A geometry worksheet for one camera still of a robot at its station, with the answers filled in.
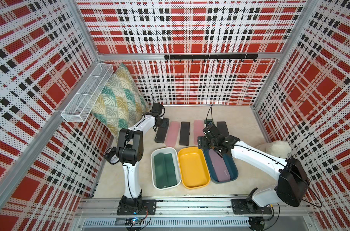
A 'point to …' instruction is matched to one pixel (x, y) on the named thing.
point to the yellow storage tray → (194, 172)
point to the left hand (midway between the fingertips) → (164, 122)
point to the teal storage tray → (230, 163)
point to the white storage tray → (173, 151)
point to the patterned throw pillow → (121, 102)
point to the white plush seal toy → (279, 148)
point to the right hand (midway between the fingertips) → (206, 139)
